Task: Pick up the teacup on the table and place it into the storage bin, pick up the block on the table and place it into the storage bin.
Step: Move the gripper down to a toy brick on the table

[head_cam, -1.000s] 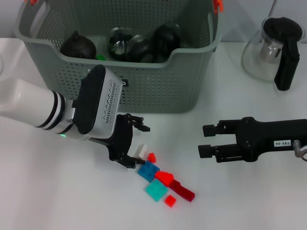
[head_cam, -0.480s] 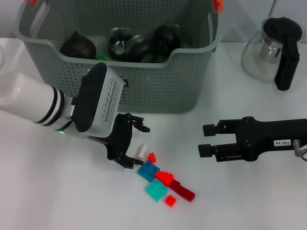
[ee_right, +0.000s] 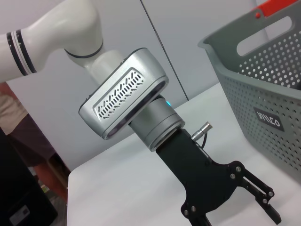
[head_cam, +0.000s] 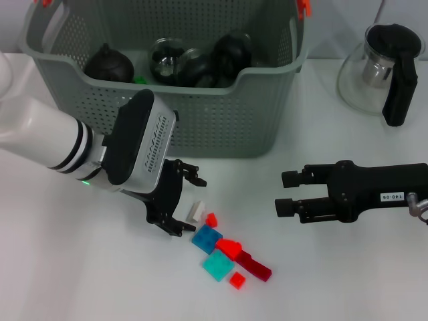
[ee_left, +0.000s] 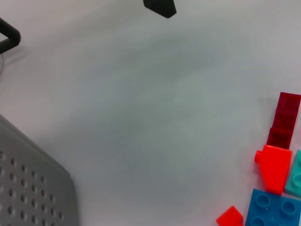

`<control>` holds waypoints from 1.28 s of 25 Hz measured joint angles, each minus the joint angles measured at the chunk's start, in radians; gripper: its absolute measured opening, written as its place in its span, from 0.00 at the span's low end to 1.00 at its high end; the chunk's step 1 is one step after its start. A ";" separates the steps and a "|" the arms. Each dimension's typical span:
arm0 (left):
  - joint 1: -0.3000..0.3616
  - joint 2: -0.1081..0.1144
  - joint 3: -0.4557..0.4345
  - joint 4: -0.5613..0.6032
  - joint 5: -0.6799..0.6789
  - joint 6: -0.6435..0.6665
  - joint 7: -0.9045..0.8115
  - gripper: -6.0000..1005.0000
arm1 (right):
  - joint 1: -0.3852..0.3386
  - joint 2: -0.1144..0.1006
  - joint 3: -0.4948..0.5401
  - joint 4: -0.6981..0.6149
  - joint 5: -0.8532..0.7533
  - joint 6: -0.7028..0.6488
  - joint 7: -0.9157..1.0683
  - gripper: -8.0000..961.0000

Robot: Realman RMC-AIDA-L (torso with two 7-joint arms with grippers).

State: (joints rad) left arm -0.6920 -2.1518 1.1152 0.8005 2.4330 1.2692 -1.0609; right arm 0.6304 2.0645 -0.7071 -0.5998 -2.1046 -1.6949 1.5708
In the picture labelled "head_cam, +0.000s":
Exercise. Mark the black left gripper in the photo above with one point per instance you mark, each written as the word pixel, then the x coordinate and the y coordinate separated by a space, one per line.
pixel 165 197

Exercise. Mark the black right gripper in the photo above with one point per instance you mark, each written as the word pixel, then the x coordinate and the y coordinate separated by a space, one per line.
pixel 368 187

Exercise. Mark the white toy brick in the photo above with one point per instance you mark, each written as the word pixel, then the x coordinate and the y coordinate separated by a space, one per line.
pixel 197 211

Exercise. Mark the blue toy brick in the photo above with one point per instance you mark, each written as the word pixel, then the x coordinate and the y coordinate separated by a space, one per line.
pixel 207 237

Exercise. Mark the red sloped toy brick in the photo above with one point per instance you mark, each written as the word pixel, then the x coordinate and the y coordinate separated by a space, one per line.
pixel 229 248

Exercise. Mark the cyan toy brick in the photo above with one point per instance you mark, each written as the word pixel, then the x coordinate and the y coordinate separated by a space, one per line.
pixel 218 265

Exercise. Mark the dark red toy brick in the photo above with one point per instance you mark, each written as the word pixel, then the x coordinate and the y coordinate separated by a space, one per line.
pixel 255 267

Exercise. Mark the red square toy brick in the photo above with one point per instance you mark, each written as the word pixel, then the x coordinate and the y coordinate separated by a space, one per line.
pixel 237 280

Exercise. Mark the green toy brick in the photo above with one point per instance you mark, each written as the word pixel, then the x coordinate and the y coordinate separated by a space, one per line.
pixel 140 80

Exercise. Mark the grey-green perforated storage bin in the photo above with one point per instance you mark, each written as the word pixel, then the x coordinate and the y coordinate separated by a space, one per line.
pixel 217 110

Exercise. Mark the orange bin rim piece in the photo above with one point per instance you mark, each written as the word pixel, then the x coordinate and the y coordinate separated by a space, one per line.
pixel 305 8

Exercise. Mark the small red toy brick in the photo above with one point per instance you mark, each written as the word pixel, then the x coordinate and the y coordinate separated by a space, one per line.
pixel 211 219

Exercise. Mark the black round teapot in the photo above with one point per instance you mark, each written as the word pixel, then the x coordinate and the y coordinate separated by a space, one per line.
pixel 110 68

